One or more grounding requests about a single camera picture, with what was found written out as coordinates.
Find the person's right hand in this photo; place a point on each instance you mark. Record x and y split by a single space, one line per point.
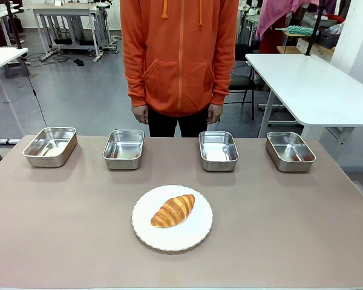
140 114

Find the person's left hand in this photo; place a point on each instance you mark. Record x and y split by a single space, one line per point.
214 113

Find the person's right forearm orange sleeve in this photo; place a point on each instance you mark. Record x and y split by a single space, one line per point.
136 87

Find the person's left forearm orange sleeve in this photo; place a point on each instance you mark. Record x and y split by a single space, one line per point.
221 84

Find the rectangular steel container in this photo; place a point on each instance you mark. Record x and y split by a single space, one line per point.
50 148
290 151
123 149
218 151

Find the golden croissant bread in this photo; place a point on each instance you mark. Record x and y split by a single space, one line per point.
173 211

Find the black trousers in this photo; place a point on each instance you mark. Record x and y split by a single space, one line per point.
163 125

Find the black folding chair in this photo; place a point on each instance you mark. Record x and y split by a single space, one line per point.
242 80

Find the orange zip hoodie torso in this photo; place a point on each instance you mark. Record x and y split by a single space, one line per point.
180 54

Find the black floor pedal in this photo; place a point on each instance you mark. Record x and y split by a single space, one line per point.
78 62

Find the red hanging cloth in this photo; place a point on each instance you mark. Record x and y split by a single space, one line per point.
270 39

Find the large white side table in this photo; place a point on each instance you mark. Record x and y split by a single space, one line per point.
305 81

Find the pink hanging cloth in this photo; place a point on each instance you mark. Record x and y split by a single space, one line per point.
275 12

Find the teal microfibre duster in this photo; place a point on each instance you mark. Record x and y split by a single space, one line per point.
299 30

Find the grey metal workbench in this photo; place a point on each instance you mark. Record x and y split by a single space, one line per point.
66 10

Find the black clamp pole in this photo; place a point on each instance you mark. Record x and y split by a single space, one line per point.
314 30

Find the white scalloped plate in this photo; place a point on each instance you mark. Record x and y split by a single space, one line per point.
175 238

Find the white floor power strip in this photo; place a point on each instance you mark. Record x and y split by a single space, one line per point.
7 141

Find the black plastic crate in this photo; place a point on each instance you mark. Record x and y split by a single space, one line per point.
328 37

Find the small white side table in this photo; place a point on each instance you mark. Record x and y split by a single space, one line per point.
3 59

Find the black stand pole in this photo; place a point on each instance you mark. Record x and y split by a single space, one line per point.
14 27

